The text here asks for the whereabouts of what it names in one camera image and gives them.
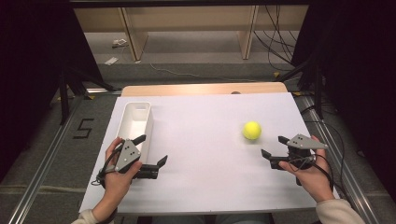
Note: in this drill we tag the small white device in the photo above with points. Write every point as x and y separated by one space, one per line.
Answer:
120 42

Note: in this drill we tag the white board sheet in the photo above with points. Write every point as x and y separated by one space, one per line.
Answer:
202 155

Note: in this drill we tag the black tripod stand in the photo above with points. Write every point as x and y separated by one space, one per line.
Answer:
317 90
64 99

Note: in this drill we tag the person's right hand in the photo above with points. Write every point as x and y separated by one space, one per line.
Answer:
316 180

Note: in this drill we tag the black metal bar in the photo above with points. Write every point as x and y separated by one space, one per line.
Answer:
186 3

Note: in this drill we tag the aluminium rail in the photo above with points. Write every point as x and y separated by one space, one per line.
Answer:
342 174
40 174

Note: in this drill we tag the black curtain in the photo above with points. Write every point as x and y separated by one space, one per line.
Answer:
361 62
34 62

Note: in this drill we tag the white plastic bin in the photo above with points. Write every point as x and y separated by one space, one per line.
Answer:
137 119

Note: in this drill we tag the person's left hand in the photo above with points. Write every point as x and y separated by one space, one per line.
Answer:
116 183

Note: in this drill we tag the yellow tennis ball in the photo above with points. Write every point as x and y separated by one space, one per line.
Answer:
251 130

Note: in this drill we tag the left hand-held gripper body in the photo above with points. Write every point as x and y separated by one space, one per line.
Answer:
127 154

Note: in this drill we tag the light wooden table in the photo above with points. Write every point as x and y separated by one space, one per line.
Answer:
202 89

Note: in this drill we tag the long wooden desk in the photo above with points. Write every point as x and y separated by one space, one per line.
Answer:
193 18

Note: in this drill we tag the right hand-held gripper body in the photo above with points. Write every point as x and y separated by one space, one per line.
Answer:
303 143

